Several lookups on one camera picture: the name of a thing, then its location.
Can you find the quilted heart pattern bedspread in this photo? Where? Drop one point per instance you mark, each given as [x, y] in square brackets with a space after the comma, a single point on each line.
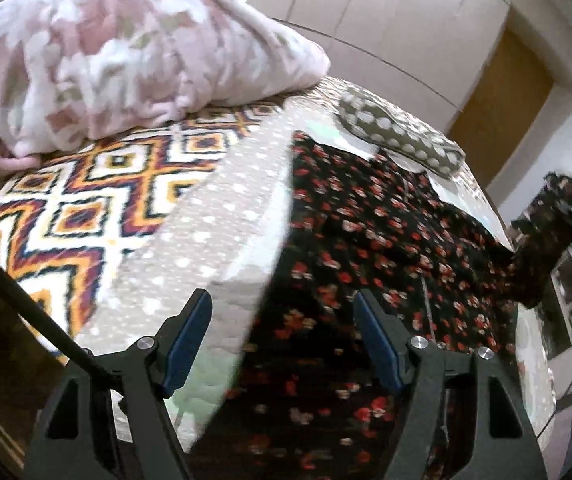
[225, 235]

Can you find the black red floral dress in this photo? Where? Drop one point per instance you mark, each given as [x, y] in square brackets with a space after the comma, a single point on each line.
[306, 403]

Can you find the white panelled wardrobe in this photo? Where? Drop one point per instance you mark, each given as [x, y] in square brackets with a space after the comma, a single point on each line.
[426, 56]

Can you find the geometric orange patterned rug blanket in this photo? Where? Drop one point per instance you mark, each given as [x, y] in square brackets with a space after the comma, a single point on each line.
[62, 226]

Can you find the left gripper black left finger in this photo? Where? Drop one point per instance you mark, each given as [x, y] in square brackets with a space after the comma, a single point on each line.
[93, 416]

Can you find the olive polka dot pillow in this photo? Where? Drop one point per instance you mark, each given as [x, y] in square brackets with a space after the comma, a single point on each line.
[373, 119]

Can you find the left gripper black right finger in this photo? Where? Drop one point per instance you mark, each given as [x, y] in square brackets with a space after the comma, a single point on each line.
[464, 400]

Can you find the pink white fleece blanket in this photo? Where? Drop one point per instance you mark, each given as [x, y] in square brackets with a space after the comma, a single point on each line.
[73, 71]

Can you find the brown wooden door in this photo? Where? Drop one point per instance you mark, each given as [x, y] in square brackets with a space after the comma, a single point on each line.
[511, 92]

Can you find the white cluttered shelf unit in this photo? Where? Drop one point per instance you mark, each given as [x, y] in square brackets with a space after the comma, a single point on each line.
[555, 309]

